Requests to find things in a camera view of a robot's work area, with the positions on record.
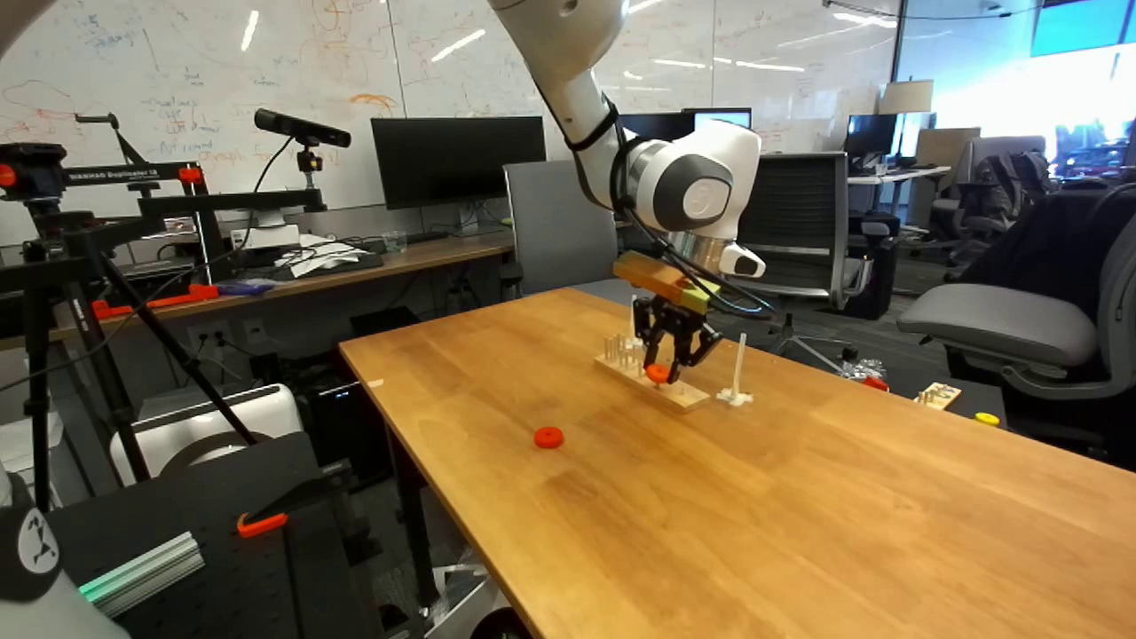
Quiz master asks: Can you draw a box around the blue wall screen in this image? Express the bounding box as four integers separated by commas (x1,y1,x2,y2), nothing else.
1027,0,1136,59

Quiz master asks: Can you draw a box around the monitor with lit screen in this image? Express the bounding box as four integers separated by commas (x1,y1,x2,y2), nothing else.
690,106,756,136

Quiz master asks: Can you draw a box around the long wooden desk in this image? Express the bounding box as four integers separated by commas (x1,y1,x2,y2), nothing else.
85,193,738,329

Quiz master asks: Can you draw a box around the beige lamp shade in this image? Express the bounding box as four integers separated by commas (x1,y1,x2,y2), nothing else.
877,79,937,119

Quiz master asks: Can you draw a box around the large black monitor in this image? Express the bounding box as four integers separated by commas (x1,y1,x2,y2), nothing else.
369,115,548,212

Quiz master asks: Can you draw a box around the black mesh office chair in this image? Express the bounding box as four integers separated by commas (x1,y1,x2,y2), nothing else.
754,151,854,304

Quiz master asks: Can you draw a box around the white round appliance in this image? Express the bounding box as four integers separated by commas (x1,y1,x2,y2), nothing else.
108,381,308,490

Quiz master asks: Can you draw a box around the black tripod rig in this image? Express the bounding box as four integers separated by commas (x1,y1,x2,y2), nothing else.
0,137,330,515

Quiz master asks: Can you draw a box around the gray office chair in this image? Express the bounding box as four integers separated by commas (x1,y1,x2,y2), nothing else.
895,181,1136,472

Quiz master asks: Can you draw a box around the wooden base with pegs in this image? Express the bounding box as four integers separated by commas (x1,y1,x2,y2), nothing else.
592,332,714,414

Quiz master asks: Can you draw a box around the distant black chair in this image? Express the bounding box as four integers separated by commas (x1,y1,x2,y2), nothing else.
953,150,1057,246

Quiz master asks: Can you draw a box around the tan card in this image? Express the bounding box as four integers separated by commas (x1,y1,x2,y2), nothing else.
910,381,964,414

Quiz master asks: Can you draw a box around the silver green tube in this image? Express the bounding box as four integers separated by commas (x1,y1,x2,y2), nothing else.
70,529,211,622

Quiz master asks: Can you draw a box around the black camera bar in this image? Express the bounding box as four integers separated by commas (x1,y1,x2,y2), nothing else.
251,106,355,151

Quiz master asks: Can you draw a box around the black dark monitor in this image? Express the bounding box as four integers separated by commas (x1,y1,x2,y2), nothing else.
619,111,691,143

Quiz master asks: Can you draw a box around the white papers pile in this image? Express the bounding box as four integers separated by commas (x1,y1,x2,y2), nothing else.
273,229,376,284

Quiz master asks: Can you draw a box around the orange clamp handle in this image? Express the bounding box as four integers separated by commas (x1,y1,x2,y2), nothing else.
233,507,292,543

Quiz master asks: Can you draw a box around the small blue item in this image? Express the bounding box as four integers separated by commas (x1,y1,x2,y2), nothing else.
215,277,277,303

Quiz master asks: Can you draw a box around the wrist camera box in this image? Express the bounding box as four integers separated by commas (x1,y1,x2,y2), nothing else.
611,248,719,317

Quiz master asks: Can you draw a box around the black table leg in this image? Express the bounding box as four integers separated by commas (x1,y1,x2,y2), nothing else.
388,430,444,609

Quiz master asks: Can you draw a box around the small distant monitor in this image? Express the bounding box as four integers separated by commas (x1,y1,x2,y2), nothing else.
843,111,901,164

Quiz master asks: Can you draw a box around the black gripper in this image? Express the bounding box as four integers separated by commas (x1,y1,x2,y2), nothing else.
628,296,724,382

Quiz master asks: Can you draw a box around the black cart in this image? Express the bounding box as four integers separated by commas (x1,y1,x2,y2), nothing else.
46,430,388,639

